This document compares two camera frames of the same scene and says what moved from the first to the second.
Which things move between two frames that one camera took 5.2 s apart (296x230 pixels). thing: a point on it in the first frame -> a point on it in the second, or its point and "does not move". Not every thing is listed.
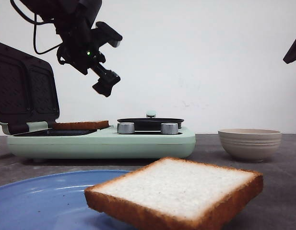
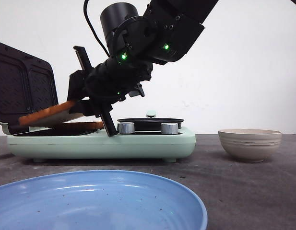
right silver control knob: x=169 y=128 does not move
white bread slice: x=173 y=194 -> x=51 y=118
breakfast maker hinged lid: x=25 y=88 does not move
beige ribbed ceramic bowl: x=251 y=144 does not move
